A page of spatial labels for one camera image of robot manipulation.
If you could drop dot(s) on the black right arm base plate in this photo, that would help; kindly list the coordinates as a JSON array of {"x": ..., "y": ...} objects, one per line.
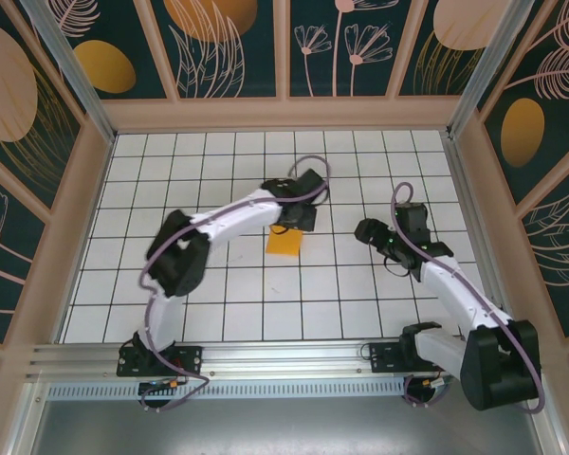
[{"x": 381, "y": 358}]

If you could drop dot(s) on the orange cloth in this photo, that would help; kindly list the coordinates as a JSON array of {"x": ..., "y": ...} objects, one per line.
[{"x": 283, "y": 244}]

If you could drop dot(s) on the grey metal sheet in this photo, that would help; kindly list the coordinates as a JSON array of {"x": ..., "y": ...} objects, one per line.
[{"x": 284, "y": 426}]

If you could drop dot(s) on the aluminium frame post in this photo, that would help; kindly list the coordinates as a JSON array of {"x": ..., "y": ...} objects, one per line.
[
  {"x": 68, "y": 52},
  {"x": 495, "y": 52}
]

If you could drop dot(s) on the aluminium mounting rail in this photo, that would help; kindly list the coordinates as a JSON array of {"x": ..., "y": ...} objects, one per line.
[{"x": 284, "y": 355}]

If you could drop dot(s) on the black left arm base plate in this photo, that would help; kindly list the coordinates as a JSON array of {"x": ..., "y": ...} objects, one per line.
[{"x": 192, "y": 358}]

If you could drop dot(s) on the aluminium table side rail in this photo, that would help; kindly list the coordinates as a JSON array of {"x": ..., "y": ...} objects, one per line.
[{"x": 459, "y": 161}]

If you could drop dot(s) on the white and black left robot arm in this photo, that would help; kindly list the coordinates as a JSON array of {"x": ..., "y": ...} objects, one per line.
[{"x": 237, "y": 218}]

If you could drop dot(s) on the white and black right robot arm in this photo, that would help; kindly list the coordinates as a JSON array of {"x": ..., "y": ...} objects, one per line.
[{"x": 460, "y": 294}]

